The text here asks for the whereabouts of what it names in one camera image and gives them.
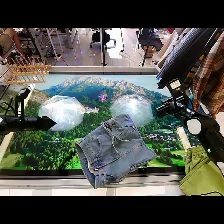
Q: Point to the blue jeans shorts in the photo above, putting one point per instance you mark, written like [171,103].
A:
[113,150]

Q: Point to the dark blue garment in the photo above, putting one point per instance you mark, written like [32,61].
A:
[186,56]

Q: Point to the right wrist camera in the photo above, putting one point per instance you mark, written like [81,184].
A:
[176,87]

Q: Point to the person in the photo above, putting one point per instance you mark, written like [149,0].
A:
[13,41]

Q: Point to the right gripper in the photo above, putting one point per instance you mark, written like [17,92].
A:
[175,108]

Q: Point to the green garment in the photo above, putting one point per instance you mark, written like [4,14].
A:
[203,175]

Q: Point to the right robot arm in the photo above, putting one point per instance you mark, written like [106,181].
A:
[210,131]

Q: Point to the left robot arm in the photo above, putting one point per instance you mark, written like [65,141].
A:
[23,123]

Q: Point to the orange checked shirt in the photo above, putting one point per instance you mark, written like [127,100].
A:
[211,80]

